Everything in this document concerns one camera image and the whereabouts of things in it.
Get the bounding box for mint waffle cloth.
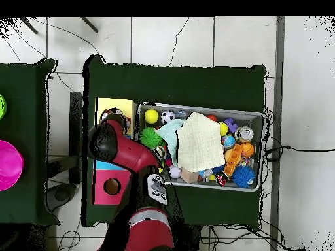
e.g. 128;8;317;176
156;118;186;168

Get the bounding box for cream waffle cloth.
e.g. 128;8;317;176
177;112;225;173

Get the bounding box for wooden box with three holes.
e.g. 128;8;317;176
92;97;137;206

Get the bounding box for shallow clear mesh bin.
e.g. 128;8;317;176
132;102;265;192

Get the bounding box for green spiky rubber ball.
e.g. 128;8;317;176
139;127;164;150

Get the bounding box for black and white soccer ball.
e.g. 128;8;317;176
160;110;175;125

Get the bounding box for plain yellow ball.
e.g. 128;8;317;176
144;109;160;124

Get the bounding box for dark green tablecloth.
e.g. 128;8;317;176
0;58;60;226
81;54;268;227

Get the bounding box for blue globe ball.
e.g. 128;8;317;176
221;133;236;149

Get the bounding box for long orange plastic brick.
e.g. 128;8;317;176
223;143;243;176

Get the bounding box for crushed silver drink can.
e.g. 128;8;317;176
234;125;255;144

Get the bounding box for orange basketball toy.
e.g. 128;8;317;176
239;142;255;158

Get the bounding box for blue spiky rubber ball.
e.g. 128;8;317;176
231;165;256;188

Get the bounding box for black tripod leg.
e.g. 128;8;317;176
80;16;99;33
19;16;39;35

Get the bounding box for pink plastic bowl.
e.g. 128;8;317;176
0;139;24;192

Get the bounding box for green plastic bowl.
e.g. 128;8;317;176
0;93;8;120

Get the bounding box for black power cable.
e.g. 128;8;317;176
262;145;335;161

